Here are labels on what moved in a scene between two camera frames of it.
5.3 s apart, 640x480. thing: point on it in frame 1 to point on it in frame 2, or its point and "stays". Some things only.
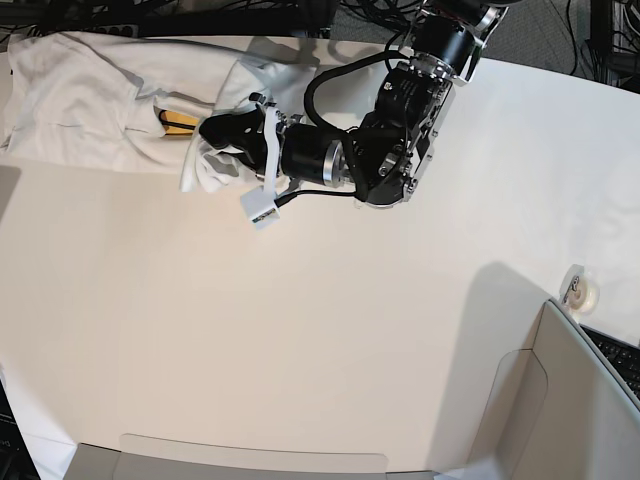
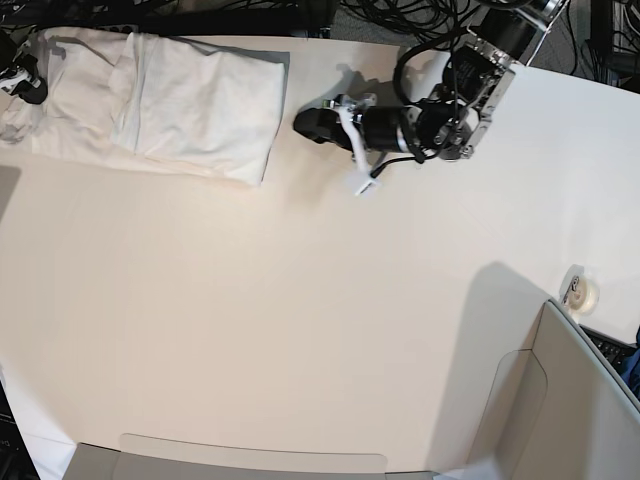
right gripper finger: x=244 y=131 to x=323 y=126
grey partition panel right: x=561 y=410 stays
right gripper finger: x=254 y=158 to x=342 y=140
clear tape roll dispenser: x=579 y=291 stays
